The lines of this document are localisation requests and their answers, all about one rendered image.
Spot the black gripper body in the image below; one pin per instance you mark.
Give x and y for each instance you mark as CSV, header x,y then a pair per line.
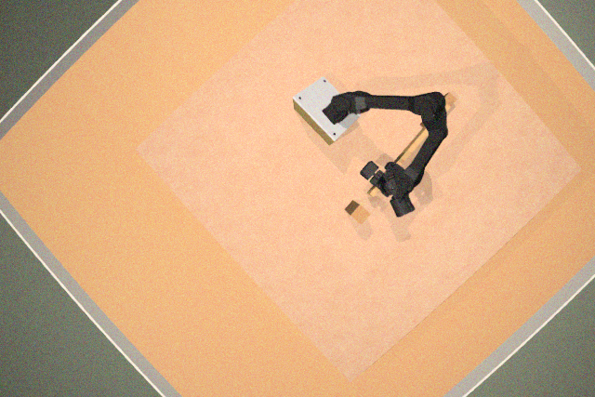
x,y
370,170

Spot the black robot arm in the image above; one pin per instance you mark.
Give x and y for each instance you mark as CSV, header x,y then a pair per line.
x,y
430,106

